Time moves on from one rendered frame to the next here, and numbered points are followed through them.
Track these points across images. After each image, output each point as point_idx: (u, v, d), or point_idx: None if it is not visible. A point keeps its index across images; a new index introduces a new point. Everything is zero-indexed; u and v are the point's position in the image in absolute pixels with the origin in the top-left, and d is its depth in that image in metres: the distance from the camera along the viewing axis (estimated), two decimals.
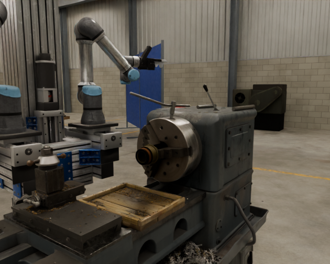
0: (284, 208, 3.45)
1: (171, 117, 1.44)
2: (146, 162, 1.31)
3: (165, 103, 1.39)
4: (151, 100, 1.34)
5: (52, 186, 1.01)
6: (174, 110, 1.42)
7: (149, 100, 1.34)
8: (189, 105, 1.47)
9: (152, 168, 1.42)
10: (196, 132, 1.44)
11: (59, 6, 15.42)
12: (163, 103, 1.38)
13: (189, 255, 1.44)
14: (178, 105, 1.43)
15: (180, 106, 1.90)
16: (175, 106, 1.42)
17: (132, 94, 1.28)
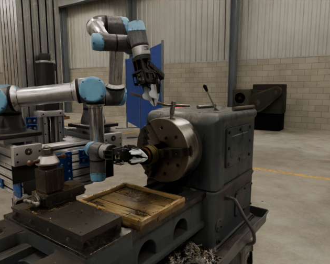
0: (284, 208, 3.45)
1: (171, 117, 1.44)
2: (146, 161, 1.31)
3: (165, 103, 1.39)
4: None
5: (52, 186, 1.01)
6: (174, 110, 1.42)
7: None
8: (189, 105, 1.47)
9: (152, 168, 1.42)
10: (196, 132, 1.44)
11: (59, 6, 15.42)
12: (163, 103, 1.38)
13: (189, 255, 1.44)
14: (178, 105, 1.43)
15: (180, 106, 1.90)
16: (175, 106, 1.42)
17: (132, 94, 1.28)
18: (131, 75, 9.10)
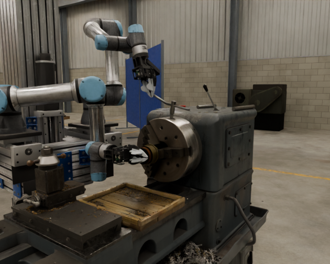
0: (284, 208, 3.45)
1: (172, 117, 1.44)
2: (146, 161, 1.31)
3: (167, 102, 1.45)
4: (154, 95, 1.49)
5: (52, 186, 1.01)
6: (171, 110, 1.42)
7: (153, 96, 1.50)
8: (188, 108, 1.35)
9: (152, 168, 1.42)
10: (196, 132, 1.44)
11: (59, 6, 15.42)
12: (163, 101, 1.45)
13: (189, 255, 1.44)
14: (177, 106, 1.40)
15: (180, 106, 1.90)
16: (174, 106, 1.41)
17: None
18: (131, 75, 9.10)
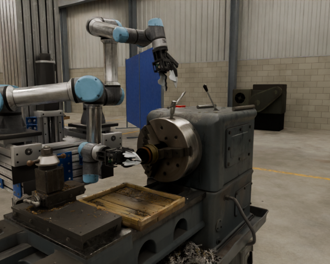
0: (284, 208, 3.45)
1: (172, 117, 1.43)
2: (146, 161, 1.31)
3: (176, 103, 1.46)
4: (178, 98, 1.54)
5: (52, 186, 1.01)
6: (170, 109, 1.42)
7: (179, 98, 1.54)
8: (167, 106, 1.33)
9: (152, 168, 1.42)
10: (196, 132, 1.44)
11: (59, 6, 15.42)
12: (175, 102, 1.47)
13: (189, 255, 1.44)
14: (171, 105, 1.39)
15: (180, 106, 1.90)
16: None
17: (183, 92, 1.62)
18: (131, 75, 9.10)
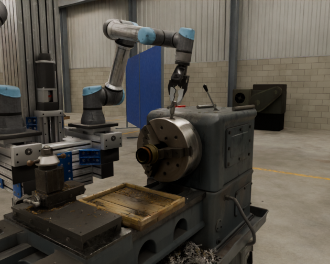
0: (284, 208, 3.45)
1: (172, 117, 1.43)
2: (146, 161, 1.31)
3: None
4: None
5: (52, 186, 1.01)
6: (170, 109, 1.42)
7: None
8: (167, 106, 1.33)
9: (152, 168, 1.42)
10: (196, 132, 1.44)
11: (59, 6, 15.42)
12: None
13: (189, 255, 1.44)
14: (171, 105, 1.39)
15: (180, 106, 1.90)
16: None
17: None
18: (131, 75, 9.10)
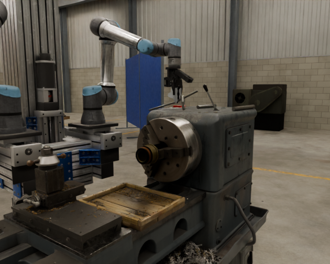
0: (284, 208, 3.45)
1: (184, 105, 1.68)
2: (146, 161, 1.31)
3: None
4: (163, 105, 1.78)
5: (52, 186, 1.01)
6: (182, 99, 1.69)
7: (162, 106, 1.78)
8: (197, 89, 1.68)
9: (152, 168, 1.42)
10: (196, 132, 1.44)
11: (59, 6, 15.42)
12: (173, 101, 1.74)
13: (189, 255, 1.44)
14: (186, 95, 1.71)
15: (180, 106, 1.90)
16: (183, 97, 1.71)
17: (150, 109, 1.83)
18: (131, 75, 9.10)
